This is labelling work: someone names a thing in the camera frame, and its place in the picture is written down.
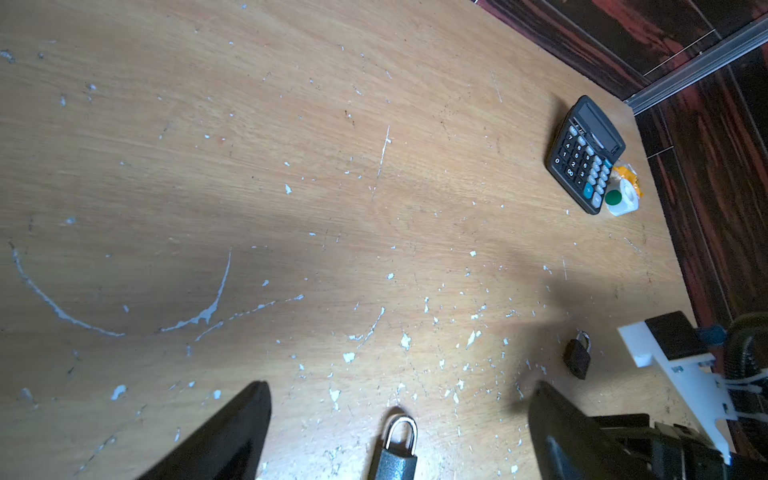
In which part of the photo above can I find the aluminium corner post right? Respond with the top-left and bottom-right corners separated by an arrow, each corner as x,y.
624,14 -> 767,116

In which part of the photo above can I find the dark padlock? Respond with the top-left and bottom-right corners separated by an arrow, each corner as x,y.
563,330 -> 591,380

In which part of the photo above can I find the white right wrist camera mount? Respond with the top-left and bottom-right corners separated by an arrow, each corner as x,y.
618,311 -> 737,465

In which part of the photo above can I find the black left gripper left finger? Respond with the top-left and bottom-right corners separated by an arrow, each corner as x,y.
140,381 -> 272,480

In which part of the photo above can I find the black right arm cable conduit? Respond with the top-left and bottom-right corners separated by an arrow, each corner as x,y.
722,311 -> 768,445

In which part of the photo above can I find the grey padlock near left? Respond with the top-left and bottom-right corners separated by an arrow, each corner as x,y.
369,413 -> 419,480

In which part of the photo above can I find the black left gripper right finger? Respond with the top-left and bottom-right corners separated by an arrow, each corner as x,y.
528,381 -> 636,479

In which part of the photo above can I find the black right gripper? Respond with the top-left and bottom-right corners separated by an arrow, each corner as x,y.
592,413 -> 767,479

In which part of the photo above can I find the orange snack packet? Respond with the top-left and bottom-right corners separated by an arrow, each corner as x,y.
611,160 -> 644,198

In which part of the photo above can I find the black desktop calculator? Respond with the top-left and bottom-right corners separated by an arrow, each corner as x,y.
545,95 -> 626,215

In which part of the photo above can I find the white label roll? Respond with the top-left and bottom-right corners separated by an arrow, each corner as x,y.
604,178 -> 639,217

